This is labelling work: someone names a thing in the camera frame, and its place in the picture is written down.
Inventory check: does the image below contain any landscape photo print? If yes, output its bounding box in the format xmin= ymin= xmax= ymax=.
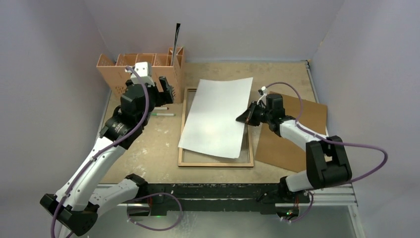
xmin=178 ymin=77 xmax=253 ymax=159

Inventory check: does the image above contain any brown cardboard backing board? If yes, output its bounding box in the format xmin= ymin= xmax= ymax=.
xmin=254 ymin=100 xmax=327 ymax=173

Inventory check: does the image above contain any wooden picture frame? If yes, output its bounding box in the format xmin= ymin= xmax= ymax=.
xmin=177 ymin=86 xmax=255 ymax=168

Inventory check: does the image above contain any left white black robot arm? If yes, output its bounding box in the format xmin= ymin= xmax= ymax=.
xmin=40 ymin=74 xmax=174 ymax=237

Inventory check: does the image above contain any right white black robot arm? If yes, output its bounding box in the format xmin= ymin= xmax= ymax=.
xmin=236 ymin=93 xmax=352 ymax=202

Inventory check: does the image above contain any green capped white marker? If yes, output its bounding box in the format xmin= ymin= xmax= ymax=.
xmin=151 ymin=113 xmax=176 ymax=117

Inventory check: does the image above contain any orange perforated organizer rack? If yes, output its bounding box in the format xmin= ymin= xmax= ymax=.
xmin=97 ymin=47 xmax=186 ymax=103

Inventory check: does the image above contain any black flat strip in rack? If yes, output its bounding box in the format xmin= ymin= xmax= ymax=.
xmin=170 ymin=23 xmax=181 ymax=66

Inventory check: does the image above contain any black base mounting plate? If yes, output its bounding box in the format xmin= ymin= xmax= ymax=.
xmin=123 ymin=183 xmax=310 ymax=216

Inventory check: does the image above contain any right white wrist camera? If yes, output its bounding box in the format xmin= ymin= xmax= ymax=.
xmin=257 ymin=86 xmax=268 ymax=105

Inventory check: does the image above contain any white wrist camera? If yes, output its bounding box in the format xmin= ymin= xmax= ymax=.
xmin=257 ymin=86 xmax=268 ymax=105
xmin=125 ymin=61 xmax=156 ymax=86

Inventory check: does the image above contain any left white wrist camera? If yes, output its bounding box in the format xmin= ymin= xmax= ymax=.
xmin=125 ymin=61 xmax=156 ymax=86

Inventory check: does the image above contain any aluminium rail frame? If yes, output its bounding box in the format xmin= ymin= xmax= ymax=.
xmin=59 ymin=60 xmax=367 ymax=238

